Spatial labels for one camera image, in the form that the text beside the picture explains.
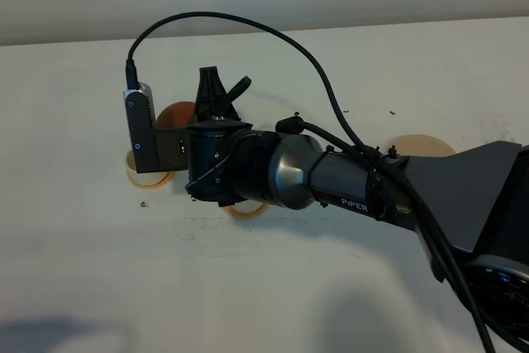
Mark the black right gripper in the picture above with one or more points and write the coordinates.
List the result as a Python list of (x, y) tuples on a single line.
[(219, 164)]

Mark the brown clay teapot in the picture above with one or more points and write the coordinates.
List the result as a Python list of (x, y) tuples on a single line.
[(176, 115)]

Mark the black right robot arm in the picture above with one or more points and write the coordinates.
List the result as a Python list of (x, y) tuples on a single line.
[(470, 210)]

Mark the beige round teapot coaster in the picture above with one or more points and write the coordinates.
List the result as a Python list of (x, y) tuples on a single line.
[(421, 145)]

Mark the orange coaster left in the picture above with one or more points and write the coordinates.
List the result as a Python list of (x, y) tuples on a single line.
[(149, 180)]

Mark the orange coaster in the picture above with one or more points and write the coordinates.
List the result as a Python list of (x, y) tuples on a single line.
[(235, 213), (149, 180)]

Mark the orange coaster middle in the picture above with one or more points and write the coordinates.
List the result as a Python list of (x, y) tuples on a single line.
[(235, 213)]

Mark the white teacup left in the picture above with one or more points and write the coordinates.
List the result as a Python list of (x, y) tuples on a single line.
[(130, 162)]

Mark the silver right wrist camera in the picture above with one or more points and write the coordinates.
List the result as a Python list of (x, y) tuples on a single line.
[(154, 149)]

